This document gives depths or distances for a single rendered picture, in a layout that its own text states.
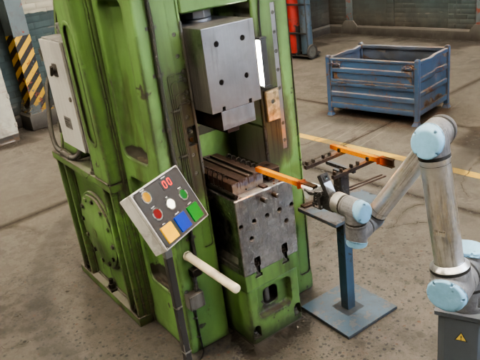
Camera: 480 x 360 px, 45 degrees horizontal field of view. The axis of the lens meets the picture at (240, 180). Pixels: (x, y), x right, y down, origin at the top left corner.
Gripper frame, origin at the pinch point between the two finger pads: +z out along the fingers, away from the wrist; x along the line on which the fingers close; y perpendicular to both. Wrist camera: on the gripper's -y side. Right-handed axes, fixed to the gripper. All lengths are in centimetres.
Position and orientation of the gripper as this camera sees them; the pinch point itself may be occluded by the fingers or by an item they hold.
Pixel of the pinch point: (303, 183)
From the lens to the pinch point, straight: 263.7
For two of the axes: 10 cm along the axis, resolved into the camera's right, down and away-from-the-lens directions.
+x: 8.0, -3.3, 5.0
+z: -5.9, -2.7, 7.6
